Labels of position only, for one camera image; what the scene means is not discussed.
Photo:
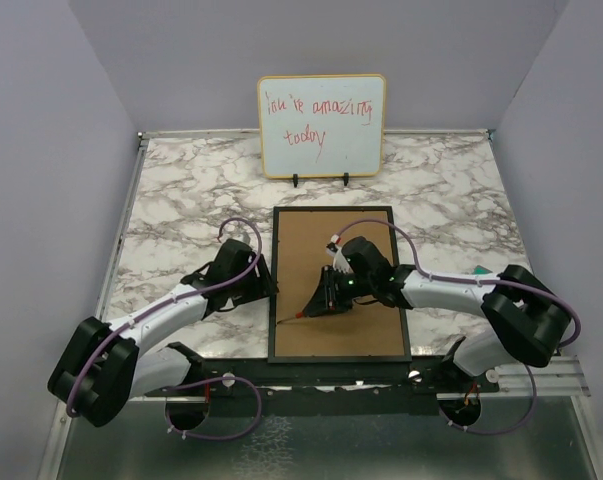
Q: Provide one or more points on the yellow-framed whiteboard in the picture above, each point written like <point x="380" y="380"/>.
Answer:
<point x="321" y="126"/>

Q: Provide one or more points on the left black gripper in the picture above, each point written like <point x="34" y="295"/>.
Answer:
<point x="262" y="286"/>

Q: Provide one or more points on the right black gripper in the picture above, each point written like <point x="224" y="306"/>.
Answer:
<point x="327" y="299"/>

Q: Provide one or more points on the aluminium table edge rail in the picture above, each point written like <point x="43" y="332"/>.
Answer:
<point x="105" y="291"/>

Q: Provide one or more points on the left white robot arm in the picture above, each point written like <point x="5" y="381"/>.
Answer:
<point x="106" y="363"/>

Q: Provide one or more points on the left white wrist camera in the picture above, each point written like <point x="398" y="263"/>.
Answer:
<point x="240" y="236"/>

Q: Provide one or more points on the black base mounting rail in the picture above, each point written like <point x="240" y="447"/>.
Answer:
<point x="371" y="387"/>

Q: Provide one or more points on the black whiteboard stand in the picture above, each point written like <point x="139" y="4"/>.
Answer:
<point x="343" y="179"/>

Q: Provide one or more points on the black picture frame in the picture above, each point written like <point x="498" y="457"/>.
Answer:
<point x="300" y="236"/>

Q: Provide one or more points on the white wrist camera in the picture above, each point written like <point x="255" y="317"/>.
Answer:
<point x="240" y="236"/>
<point x="339" y="261"/>

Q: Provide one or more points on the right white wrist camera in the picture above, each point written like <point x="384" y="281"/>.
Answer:
<point x="339" y="261"/>

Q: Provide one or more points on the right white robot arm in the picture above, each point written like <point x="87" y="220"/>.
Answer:
<point x="526" y="320"/>

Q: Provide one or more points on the teal green eraser block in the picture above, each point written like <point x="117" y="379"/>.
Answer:
<point x="481" y="270"/>

